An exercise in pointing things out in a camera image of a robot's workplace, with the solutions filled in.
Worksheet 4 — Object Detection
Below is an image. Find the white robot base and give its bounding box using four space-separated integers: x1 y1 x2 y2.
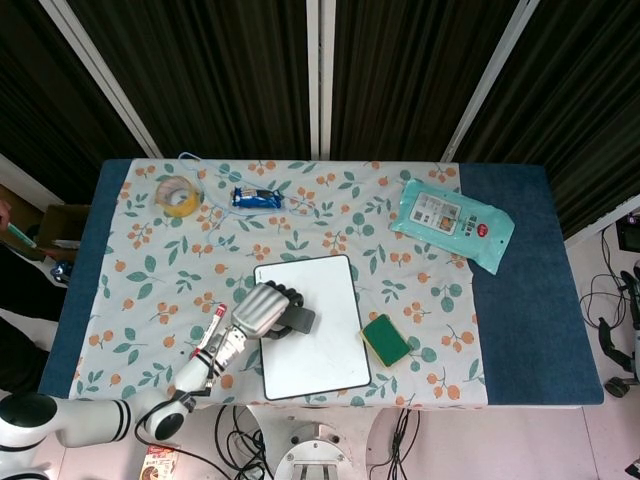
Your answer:
272 419 362 480

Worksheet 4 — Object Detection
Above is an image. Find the green handled tool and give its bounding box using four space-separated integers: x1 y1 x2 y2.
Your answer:
6 222 39 250

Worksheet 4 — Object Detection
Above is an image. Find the black wheeled stand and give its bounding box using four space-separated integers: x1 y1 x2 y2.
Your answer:
597 315 640 399

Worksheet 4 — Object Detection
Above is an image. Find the grey board eraser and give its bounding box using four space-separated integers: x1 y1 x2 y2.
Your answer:
279 305 318 335

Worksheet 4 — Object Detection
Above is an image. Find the red snack box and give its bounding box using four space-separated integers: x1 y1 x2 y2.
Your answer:
141 444 179 480

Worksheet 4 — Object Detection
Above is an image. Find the blue snack packet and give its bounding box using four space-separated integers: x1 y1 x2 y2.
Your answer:
230 185 285 211

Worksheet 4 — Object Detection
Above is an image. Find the black floor cable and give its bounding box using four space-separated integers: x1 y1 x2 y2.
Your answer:
368 407 427 480
134 404 275 480

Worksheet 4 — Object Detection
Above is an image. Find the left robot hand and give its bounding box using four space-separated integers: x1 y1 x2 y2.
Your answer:
230 281 306 341

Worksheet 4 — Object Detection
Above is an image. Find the white board with black frame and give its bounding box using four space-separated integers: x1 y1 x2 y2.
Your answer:
252 253 372 402

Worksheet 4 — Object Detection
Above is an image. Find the cardboard box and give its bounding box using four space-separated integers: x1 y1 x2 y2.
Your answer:
37 203 91 261

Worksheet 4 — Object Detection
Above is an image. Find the green and yellow sponge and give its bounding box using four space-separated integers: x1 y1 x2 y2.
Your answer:
360 313 412 369

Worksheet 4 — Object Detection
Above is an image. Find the blue felt table cover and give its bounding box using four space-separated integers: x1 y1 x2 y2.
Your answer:
38 158 605 407

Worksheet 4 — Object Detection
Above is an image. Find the white frame post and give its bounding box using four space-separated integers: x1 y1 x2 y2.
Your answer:
39 0 162 159
305 0 335 160
439 0 542 163

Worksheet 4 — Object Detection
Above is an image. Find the yellow tape roll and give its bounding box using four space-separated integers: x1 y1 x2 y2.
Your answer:
155 175 200 218

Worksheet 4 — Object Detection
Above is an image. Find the floral tablecloth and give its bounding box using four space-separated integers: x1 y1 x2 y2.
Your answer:
68 158 489 410

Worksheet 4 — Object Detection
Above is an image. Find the red and white marker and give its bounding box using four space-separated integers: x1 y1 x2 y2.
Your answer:
189 302 228 361

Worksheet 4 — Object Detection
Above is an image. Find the teal wet wipes pack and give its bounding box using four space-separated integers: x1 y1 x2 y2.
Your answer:
389 177 516 276

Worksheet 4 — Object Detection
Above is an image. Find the black pleated curtain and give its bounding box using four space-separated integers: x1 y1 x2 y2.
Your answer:
0 0 640 241

